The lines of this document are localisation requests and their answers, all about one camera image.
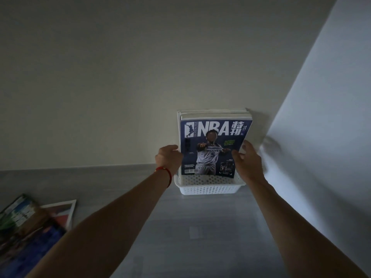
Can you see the person's left hand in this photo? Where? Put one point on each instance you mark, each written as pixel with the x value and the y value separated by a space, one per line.
pixel 169 160

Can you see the person's right hand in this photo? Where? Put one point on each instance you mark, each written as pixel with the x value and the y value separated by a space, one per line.
pixel 250 167

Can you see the white perforated plastic basket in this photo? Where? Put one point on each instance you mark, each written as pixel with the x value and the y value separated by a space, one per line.
pixel 207 189

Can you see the dark blue basketball magazine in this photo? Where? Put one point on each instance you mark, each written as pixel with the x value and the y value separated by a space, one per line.
pixel 214 127

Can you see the stack of white-edged magazines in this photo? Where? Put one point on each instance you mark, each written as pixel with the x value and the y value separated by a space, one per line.
pixel 214 114

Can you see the pile of assorted magazines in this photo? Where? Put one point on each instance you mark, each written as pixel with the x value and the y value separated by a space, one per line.
pixel 17 211

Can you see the person's right forearm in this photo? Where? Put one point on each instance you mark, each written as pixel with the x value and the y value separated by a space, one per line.
pixel 295 228

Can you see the person's left forearm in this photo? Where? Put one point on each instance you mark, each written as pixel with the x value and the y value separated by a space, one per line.
pixel 101 228

